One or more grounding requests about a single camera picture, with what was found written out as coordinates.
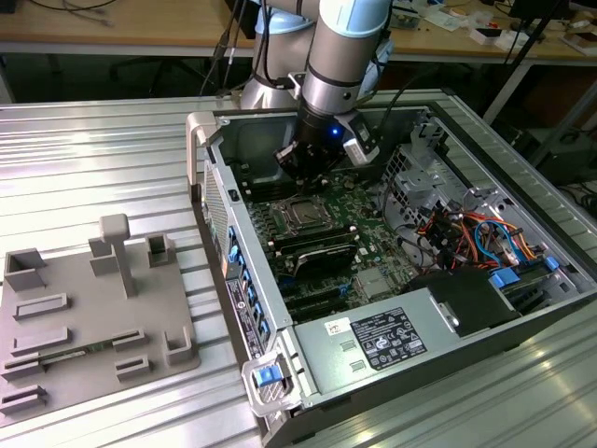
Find metal socket cover frame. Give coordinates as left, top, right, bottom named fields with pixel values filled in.
left=278, top=196, right=338, bottom=233

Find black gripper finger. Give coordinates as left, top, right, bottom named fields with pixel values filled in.
left=274, top=143, right=309, bottom=192
left=307, top=156, right=337, bottom=188

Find thin metal locking lever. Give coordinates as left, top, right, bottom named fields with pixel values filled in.
left=289, top=221, right=340, bottom=236
left=273, top=194, right=323, bottom=209

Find wooden desk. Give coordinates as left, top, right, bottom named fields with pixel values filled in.
left=0, top=0, right=597, bottom=62

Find grey parts rack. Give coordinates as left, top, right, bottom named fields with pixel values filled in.
left=0, top=213, right=202, bottom=427

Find black RAM slot bank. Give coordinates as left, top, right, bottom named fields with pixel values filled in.
left=238, top=161, right=327, bottom=203

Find open grey PC case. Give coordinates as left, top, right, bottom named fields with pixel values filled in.
left=185, top=100, right=597, bottom=448

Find black plastic shroud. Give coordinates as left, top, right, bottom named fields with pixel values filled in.
left=403, top=268, right=521, bottom=340

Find blue disk carrier tab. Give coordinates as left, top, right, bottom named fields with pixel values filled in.
left=489, top=268, right=521, bottom=291

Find green RAM stick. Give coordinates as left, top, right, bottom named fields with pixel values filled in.
left=39, top=341, right=114, bottom=364

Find black CPU socket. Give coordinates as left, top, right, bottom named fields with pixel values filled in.
left=271, top=195, right=340, bottom=234

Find perforated metal drive cage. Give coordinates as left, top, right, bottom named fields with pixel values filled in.
left=380, top=142, right=467, bottom=225

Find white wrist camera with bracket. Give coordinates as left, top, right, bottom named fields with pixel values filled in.
left=336, top=110, right=380, bottom=165

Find black camera cable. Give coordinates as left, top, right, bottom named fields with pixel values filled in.
left=372, top=67, right=442, bottom=139

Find blue wire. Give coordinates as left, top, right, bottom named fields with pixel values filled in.
left=474, top=218, right=521, bottom=267

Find silver chipset heatsink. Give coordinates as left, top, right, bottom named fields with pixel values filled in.
left=356, top=270, right=391, bottom=300

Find small white box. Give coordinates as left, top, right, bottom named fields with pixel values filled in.
left=469, top=26, right=512, bottom=50

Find grey case handle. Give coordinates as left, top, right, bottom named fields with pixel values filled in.
left=241, top=352, right=302, bottom=416
left=185, top=111, right=220, bottom=188

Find silver CPU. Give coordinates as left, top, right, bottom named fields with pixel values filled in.
left=288, top=201, right=324, bottom=225

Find black graphics card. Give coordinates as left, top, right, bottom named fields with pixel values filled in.
left=291, top=242, right=358, bottom=281

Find green motherboard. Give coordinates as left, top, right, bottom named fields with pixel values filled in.
left=240, top=161, right=423, bottom=326

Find installed black RAM sticks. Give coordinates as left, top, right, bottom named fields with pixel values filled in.
left=269, top=222, right=359, bottom=257

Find grey power supply unit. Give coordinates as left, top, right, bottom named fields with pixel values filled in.
left=289, top=285, right=463, bottom=408

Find orange red wire bundle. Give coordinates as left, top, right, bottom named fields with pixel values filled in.
left=419, top=210, right=548, bottom=273

